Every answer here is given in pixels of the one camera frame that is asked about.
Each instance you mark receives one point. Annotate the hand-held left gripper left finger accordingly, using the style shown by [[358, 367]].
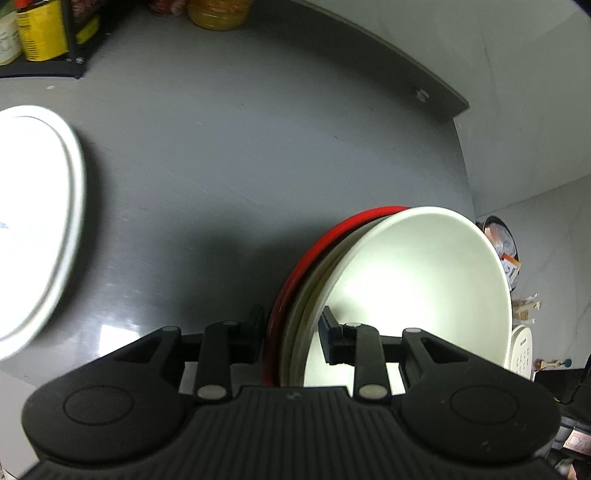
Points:
[[254, 330]]

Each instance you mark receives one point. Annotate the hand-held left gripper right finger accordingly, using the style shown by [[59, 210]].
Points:
[[328, 339]]

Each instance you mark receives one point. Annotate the beige bowl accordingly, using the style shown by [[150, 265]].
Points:
[[295, 323]]

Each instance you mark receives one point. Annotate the red bowl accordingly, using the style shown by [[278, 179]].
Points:
[[295, 277]]

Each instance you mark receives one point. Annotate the pale green bowl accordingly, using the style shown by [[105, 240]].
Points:
[[415, 286]]

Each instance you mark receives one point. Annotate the white trash bag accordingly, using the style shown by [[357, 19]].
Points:
[[503, 258]]

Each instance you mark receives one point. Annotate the cream rice cooker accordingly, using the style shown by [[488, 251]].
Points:
[[521, 350]]

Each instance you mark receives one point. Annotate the pale wooden sticks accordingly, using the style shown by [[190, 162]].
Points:
[[526, 307]]

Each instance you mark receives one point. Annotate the brown trash bin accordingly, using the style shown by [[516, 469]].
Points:
[[513, 244]]

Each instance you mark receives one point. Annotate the small white clip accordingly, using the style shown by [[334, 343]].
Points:
[[422, 94]]

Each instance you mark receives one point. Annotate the black rack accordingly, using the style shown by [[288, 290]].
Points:
[[46, 69]]

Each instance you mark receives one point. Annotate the red packet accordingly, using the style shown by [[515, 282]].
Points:
[[166, 5]]

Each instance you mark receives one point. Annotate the yellow tin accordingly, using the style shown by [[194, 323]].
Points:
[[41, 32]]

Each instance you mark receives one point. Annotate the white jar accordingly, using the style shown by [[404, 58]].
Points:
[[9, 41]]

